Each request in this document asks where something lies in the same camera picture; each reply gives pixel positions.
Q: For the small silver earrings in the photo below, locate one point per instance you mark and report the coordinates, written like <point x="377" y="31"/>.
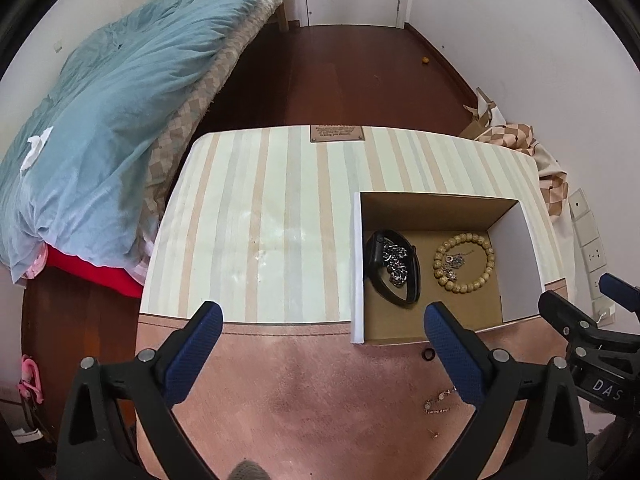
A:
<point x="452" y="262"/>

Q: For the black watch band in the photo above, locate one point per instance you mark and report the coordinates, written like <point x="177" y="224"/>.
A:
<point x="375" y="270"/>

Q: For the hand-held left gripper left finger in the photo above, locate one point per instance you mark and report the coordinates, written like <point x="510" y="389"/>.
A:
<point x="194" y="355"/>

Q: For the pink plastic hanger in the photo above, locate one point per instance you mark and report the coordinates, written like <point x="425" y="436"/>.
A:
<point x="31" y="377"/>

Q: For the brown label patch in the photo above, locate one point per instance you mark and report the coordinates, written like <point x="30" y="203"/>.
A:
<point x="337" y="133"/>

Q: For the white tissue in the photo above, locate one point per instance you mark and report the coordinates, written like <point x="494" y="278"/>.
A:
<point x="35" y="147"/>

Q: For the checkered beige mattress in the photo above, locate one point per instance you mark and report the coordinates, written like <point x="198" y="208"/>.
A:
<point x="195" y="105"/>

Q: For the striped pink table cover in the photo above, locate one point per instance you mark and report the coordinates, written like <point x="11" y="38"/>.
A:
<point x="260" y="220"/>

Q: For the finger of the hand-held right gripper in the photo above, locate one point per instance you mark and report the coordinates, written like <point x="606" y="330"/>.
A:
<point x="620" y="287"/>
<point x="567" y="315"/>

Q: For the bed with blue duvet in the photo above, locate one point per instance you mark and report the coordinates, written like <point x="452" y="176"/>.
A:
<point x="110" y="125"/>

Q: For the white and brown cardboard box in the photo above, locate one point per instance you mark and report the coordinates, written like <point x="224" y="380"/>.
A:
<point x="380" y="330"/>

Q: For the wooden bed leg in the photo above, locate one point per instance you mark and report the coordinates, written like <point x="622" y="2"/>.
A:
<point x="283" y="12"/>

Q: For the white wall socket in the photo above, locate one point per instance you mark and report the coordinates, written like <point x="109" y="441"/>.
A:
<point x="595" y="257"/>
<point x="605" y="312"/>

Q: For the red cloth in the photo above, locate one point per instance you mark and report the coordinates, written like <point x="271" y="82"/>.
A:
<point x="90" y="272"/>

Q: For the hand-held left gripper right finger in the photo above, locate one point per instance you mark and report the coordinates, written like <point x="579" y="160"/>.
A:
<point x="450" y="355"/>

